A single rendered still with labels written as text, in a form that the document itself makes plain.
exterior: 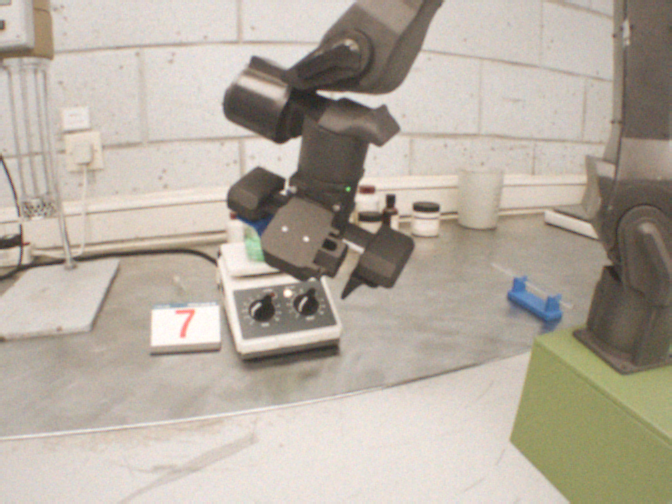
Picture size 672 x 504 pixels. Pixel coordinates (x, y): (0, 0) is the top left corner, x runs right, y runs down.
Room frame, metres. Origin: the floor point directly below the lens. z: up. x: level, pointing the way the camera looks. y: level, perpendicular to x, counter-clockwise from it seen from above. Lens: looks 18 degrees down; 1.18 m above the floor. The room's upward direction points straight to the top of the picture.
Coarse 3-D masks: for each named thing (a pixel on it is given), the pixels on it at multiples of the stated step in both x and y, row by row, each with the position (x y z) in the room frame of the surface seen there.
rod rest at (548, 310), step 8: (512, 288) 0.60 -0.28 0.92; (520, 288) 0.60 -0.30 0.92; (512, 296) 0.59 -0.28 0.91; (520, 296) 0.58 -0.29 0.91; (528, 296) 0.58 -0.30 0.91; (536, 296) 0.58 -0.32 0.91; (560, 296) 0.53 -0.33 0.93; (520, 304) 0.57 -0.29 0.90; (528, 304) 0.55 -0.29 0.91; (536, 304) 0.55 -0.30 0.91; (544, 304) 0.55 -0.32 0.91; (552, 304) 0.52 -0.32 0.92; (536, 312) 0.54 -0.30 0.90; (544, 312) 0.52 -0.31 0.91; (552, 312) 0.52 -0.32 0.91; (560, 312) 0.52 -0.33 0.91
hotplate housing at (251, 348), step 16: (224, 272) 0.55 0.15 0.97; (272, 272) 0.53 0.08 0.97; (224, 288) 0.52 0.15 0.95; (240, 288) 0.49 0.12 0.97; (224, 304) 0.55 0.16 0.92; (336, 320) 0.47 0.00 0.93; (240, 336) 0.43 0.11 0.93; (272, 336) 0.44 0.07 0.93; (288, 336) 0.44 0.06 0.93; (304, 336) 0.45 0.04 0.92; (320, 336) 0.45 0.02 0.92; (336, 336) 0.46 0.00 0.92; (240, 352) 0.43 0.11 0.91; (256, 352) 0.43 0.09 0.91; (272, 352) 0.44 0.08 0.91
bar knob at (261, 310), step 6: (258, 300) 0.47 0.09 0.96; (264, 300) 0.46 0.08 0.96; (270, 300) 0.46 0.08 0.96; (252, 306) 0.45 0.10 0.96; (258, 306) 0.45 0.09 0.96; (264, 306) 0.45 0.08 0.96; (270, 306) 0.47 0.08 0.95; (252, 312) 0.44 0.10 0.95; (258, 312) 0.45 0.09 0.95; (264, 312) 0.46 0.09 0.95; (270, 312) 0.46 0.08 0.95; (258, 318) 0.45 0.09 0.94; (264, 318) 0.45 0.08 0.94; (270, 318) 0.45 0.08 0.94
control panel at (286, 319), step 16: (256, 288) 0.49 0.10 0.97; (272, 288) 0.50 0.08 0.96; (288, 288) 0.50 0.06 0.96; (304, 288) 0.50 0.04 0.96; (320, 288) 0.51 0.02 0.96; (240, 304) 0.47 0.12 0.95; (288, 304) 0.48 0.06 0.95; (320, 304) 0.49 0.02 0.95; (240, 320) 0.45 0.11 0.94; (272, 320) 0.45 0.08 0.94; (288, 320) 0.46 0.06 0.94; (304, 320) 0.46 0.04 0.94; (320, 320) 0.47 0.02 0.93; (256, 336) 0.43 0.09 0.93
